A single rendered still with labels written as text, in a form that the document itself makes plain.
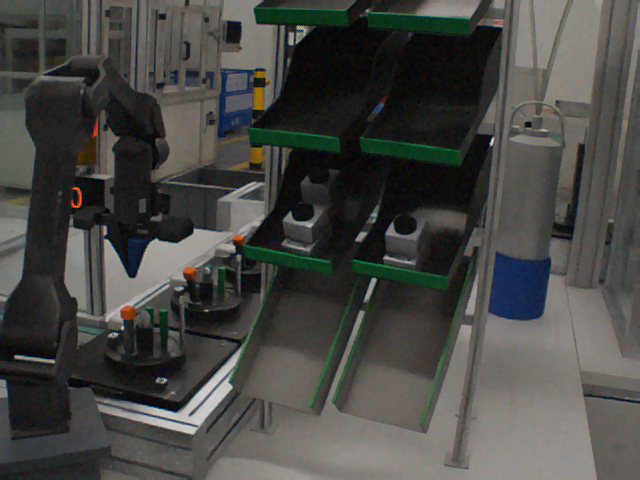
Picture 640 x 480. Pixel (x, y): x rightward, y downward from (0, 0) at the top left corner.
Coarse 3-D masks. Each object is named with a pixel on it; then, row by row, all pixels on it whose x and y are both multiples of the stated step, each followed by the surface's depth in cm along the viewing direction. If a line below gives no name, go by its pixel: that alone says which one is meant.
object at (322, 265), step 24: (288, 168) 107; (312, 168) 114; (336, 168) 115; (360, 168) 114; (384, 168) 107; (288, 192) 108; (360, 192) 109; (360, 216) 101; (264, 240) 103; (336, 240) 101; (288, 264) 98; (312, 264) 96; (336, 264) 96
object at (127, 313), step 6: (126, 306) 110; (132, 306) 111; (120, 312) 109; (126, 312) 109; (132, 312) 110; (138, 312) 112; (126, 318) 109; (132, 318) 110; (126, 324) 110; (132, 324) 111; (126, 330) 111; (132, 330) 111; (126, 336) 111; (132, 336) 111; (126, 342) 111; (132, 342) 111; (126, 348) 111; (132, 348) 111
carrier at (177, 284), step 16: (240, 256) 140; (208, 272) 139; (224, 272) 144; (176, 288) 140; (208, 288) 139; (224, 288) 144; (144, 304) 140; (160, 304) 141; (176, 304) 136; (192, 304) 135; (208, 304) 137; (224, 304) 138; (240, 304) 140; (256, 304) 145; (176, 320) 134; (192, 320) 134; (208, 320) 135; (224, 320) 135; (240, 320) 136; (208, 336) 129; (224, 336) 128; (240, 336) 129
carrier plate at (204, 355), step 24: (96, 336) 124; (192, 336) 127; (96, 360) 115; (192, 360) 118; (216, 360) 118; (72, 384) 109; (96, 384) 107; (120, 384) 107; (144, 384) 108; (168, 384) 109; (192, 384) 109; (168, 408) 104
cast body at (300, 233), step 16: (304, 208) 96; (320, 208) 97; (288, 224) 96; (304, 224) 94; (320, 224) 96; (288, 240) 97; (304, 240) 96; (320, 240) 97; (304, 256) 96; (320, 256) 98
